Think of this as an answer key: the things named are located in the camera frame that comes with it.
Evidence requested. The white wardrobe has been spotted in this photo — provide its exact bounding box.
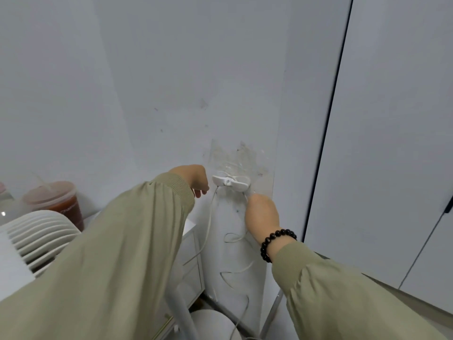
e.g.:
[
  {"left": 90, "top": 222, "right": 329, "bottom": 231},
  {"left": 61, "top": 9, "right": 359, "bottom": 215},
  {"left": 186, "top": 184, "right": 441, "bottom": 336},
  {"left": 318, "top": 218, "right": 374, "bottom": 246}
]
[{"left": 304, "top": 0, "right": 453, "bottom": 315}]

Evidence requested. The white nightstand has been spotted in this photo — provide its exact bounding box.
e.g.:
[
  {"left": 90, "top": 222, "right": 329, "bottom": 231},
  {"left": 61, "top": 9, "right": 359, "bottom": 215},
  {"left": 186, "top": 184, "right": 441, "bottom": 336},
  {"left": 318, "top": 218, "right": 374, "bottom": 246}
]
[{"left": 152, "top": 212, "right": 206, "bottom": 340}]

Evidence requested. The person's right forearm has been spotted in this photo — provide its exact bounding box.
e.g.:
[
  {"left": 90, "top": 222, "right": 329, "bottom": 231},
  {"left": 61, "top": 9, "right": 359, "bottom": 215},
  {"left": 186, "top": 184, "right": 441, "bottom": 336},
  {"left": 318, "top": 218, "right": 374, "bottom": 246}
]
[{"left": 271, "top": 237, "right": 450, "bottom": 340}]

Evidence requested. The white power cable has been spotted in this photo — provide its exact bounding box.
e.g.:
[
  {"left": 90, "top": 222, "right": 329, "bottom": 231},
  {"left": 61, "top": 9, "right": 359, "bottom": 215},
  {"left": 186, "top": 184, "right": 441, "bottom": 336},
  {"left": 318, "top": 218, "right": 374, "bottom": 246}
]
[{"left": 182, "top": 186, "right": 261, "bottom": 340}]

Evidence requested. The white fan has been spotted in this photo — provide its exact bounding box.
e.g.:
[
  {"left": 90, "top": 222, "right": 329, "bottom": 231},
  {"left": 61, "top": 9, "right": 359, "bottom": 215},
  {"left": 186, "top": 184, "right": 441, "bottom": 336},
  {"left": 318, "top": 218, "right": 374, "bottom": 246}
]
[{"left": 0, "top": 210, "right": 243, "bottom": 340}]

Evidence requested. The person's right hand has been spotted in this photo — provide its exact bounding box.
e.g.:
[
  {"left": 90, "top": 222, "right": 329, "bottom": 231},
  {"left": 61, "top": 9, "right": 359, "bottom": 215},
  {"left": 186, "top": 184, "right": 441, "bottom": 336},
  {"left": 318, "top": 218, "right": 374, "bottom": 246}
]
[{"left": 244, "top": 193, "right": 283, "bottom": 244}]

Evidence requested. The clear bottle with pink cap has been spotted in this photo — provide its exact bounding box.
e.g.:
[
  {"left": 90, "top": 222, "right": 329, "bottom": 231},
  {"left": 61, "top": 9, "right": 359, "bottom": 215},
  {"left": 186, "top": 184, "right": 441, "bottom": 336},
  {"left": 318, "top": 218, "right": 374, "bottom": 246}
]
[{"left": 0, "top": 183, "right": 33, "bottom": 227}]

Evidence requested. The white wall hook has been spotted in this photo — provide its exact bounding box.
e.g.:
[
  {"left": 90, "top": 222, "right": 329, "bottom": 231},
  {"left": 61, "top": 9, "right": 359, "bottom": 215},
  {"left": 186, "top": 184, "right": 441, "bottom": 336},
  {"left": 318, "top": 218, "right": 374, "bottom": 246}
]
[{"left": 211, "top": 170, "right": 251, "bottom": 192}]

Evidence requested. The person's left hand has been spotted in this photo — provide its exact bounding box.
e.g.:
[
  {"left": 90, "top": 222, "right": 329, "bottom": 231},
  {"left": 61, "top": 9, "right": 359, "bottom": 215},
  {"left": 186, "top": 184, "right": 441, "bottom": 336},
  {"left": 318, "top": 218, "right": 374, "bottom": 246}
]
[{"left": 168, "top": 164, "right": 210, "bottom": 199}]

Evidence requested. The person's left forearm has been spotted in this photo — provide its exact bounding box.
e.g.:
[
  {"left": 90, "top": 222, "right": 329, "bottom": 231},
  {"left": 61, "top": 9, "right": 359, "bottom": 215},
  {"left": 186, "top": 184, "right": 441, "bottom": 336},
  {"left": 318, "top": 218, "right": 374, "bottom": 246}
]
[{"left": 0, "top": 172, "right": 196, "bottom": 340}]

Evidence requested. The cup of brown drink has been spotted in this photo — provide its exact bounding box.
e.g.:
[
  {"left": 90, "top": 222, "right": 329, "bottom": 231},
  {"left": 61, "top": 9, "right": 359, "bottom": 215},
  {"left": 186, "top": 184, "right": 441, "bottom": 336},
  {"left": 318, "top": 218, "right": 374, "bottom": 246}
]
[{"left": 22, "top": 173, "right": 85, "bottom": 232}]

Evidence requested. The black bead bracelet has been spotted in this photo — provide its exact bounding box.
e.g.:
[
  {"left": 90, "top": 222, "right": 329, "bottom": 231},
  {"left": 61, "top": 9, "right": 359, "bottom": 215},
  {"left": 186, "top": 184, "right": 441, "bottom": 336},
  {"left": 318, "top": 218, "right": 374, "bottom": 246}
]
[{"left": 260, "top": 229, "right": 298, "bottom": 264}]

